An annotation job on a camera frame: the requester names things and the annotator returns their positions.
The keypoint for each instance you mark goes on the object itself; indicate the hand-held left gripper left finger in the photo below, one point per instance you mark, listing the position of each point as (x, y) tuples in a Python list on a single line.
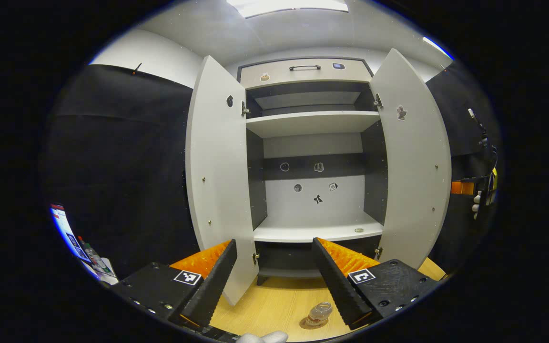
[(215, 286)]

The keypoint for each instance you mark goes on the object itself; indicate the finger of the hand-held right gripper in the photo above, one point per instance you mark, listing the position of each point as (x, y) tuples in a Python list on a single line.
[(461, 187)]

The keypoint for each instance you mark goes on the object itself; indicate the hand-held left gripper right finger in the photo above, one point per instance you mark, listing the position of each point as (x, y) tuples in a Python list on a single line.
[(336, 286)]

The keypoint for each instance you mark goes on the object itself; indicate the clear plastic bottle red label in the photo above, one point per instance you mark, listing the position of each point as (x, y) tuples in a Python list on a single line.
[(321, 310)]

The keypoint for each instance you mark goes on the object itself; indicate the grey cabinet door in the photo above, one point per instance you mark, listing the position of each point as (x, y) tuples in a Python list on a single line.
[(219, 181), (412, 181)]

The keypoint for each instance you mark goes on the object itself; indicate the small slim bottle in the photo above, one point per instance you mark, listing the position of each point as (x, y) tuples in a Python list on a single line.
[(91, 252)]

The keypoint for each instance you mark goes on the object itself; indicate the grey cabinet shelf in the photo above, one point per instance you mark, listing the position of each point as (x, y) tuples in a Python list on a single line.
[(312, 124)]

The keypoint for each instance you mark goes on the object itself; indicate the grey cabinet drawer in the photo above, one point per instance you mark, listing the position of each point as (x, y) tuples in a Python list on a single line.
[(279, 71)]

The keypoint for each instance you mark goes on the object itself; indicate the small ceiling light panel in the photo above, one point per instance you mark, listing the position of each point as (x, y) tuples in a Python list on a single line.
[(437, 46)]

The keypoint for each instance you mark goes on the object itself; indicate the black backdrop cloth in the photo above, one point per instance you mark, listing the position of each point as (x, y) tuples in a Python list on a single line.
[(122, 166)]

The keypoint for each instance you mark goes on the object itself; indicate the lit display screen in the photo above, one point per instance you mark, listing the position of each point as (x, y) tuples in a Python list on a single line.
[(67, 228)]

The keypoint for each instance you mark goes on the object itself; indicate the large ceiling light panel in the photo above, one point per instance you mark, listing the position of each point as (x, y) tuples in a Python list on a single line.
[(286, 5)]

